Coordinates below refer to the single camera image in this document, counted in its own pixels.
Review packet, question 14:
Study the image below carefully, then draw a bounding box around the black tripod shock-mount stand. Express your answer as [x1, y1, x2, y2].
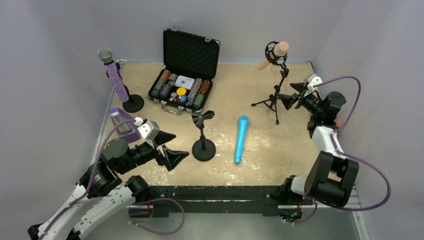
[251, 55, 289, 125]

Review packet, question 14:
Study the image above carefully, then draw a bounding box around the pink microphone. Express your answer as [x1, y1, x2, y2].
[257, 41, 290, 71]

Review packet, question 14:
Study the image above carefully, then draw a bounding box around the black round-base clip stand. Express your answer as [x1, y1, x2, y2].
[107, 59, 145, 114]

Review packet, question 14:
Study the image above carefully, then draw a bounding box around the blue microphone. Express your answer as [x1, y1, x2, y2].
[234, 115, 249, 164]

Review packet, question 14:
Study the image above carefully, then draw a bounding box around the purple glitter microphone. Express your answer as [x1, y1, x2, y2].
[97, 47, 129, 103]

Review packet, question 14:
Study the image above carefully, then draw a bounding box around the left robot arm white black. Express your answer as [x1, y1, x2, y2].
[27, 131, 189, 240]

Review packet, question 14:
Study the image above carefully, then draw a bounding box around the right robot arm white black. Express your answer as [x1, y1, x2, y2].
[280, 83, 359, 208]

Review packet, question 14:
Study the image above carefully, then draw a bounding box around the purple metronome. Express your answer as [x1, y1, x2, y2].
[109, 107, 141, 144]

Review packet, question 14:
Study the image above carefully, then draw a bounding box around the yellow dealer chip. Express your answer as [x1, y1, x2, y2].
[176, 87, 187, 96]

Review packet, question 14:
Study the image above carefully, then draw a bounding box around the white card deck box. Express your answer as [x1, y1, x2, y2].
[174, 75, 195, 90]

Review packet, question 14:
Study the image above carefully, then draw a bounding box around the black poker chip case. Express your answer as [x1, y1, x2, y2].
[147, 28, 221, 115]

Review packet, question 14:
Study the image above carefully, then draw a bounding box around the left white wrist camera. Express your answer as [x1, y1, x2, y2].
[134, 117, 160, 141]

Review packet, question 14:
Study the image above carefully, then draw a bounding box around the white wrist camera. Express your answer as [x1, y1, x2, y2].
[303, 73, 323, 92]
[134, 117, 160, 141]

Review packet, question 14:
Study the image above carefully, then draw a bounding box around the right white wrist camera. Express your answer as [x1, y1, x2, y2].
[303, 73, 323, 92]

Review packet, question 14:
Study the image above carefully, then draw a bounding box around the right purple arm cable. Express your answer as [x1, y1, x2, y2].
[314, 75, 392, 212]

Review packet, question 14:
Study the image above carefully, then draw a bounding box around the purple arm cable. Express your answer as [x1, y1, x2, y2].
[314, 75, 392, 212]
[38, 119, 138, 240]

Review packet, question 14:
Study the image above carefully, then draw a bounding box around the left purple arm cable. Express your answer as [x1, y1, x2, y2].
[38, 119, 138, 240]

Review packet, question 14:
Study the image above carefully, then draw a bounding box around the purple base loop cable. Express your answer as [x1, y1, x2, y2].
[128, 198, 186, 236]

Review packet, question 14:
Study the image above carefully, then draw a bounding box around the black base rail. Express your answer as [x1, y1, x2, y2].
[130, 185, 313, 218]

